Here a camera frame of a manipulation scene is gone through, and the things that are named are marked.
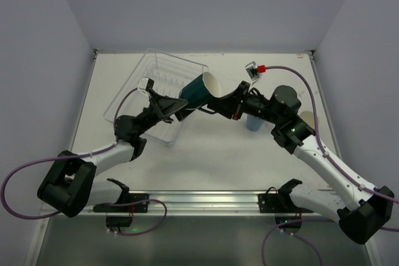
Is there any dark green mug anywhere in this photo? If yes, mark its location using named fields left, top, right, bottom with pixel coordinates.
left=179, top=72, right=222, bottom=111

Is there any blue plastic cup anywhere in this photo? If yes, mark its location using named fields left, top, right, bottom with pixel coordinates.
left=246, top=115, right=264, bottom=131

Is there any black mug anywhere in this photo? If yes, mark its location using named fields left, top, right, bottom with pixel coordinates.
left=299, top=111, right=315, bottom=129

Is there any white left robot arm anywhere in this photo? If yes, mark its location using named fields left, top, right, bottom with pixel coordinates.
left=37, top=90, right=188, bottom=217

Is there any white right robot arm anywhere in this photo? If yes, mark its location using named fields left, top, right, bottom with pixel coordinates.
left=205, top=82, right=394, bottom=244

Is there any clear plastic dish rack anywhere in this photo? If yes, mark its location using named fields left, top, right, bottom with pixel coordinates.
left=103, top=48, right=209, bottom=149

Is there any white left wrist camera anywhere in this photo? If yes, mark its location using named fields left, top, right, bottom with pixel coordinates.
left=137, top=77, right=154, bottom=97

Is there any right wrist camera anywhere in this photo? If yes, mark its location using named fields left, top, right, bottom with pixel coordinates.
left=245, top=61, right=261, bottom=82

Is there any aluminium mounting rail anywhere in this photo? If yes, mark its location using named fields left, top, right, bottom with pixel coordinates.
left=40, top=188, right=372, bottom=217

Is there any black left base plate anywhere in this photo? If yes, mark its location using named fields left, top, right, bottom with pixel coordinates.
left=93, top=192, right=150, bottom=213

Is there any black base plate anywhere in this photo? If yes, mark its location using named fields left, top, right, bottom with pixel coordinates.
left=257, top=187, right=313, bottom=214
left=93, top=192, right=150, bottom=213

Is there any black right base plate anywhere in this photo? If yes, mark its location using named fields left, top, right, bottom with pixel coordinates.
left=257, top=187, right=313, bottom=214

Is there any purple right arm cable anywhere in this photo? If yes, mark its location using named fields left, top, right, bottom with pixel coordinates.
left=257, top=64, right=399, bottom=266

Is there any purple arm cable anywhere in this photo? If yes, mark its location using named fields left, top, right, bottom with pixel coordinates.
left=257, top=64, right=399, bottom=266
left=0, top=87, right=169, bottom=237

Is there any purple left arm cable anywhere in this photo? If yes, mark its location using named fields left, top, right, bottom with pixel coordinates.
left=0, top=87, right=169, bottom=237

